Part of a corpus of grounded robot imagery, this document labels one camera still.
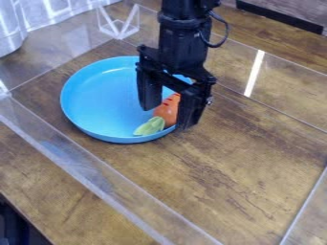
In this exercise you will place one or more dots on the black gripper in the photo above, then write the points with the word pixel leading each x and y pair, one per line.
pixel 178 56

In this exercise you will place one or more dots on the orange toy carrot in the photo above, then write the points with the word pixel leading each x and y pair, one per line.
pixel 164 117

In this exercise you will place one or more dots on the blue round tray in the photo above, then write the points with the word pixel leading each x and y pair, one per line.
pixel 98 101

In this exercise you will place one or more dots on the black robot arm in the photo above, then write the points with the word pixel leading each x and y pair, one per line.
pixel 185 9

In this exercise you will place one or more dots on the clear acrylic triangular stand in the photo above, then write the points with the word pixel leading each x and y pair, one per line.
pixel 117 29

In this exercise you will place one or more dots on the dark bar at back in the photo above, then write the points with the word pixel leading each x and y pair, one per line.
pixel 304 14

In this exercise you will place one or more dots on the white patterned curtain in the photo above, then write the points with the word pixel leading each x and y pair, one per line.
pixel 22 16

